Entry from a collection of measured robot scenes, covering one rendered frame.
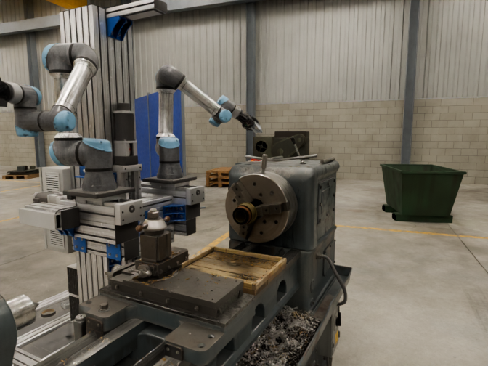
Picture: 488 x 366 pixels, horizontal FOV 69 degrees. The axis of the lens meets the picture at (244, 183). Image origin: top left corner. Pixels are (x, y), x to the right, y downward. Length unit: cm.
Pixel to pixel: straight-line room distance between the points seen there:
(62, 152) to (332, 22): 1099
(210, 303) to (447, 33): 1149
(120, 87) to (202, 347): 146
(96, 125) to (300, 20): 1084
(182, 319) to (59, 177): 128
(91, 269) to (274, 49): 1087
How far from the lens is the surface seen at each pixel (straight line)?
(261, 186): 156
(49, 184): 220
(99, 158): 169
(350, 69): 1183
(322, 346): 221
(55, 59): 179
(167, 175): 203
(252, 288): 126
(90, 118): 197
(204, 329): 101
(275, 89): 1211
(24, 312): 80
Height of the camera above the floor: 141
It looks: 8 degrees down
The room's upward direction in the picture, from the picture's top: straight up
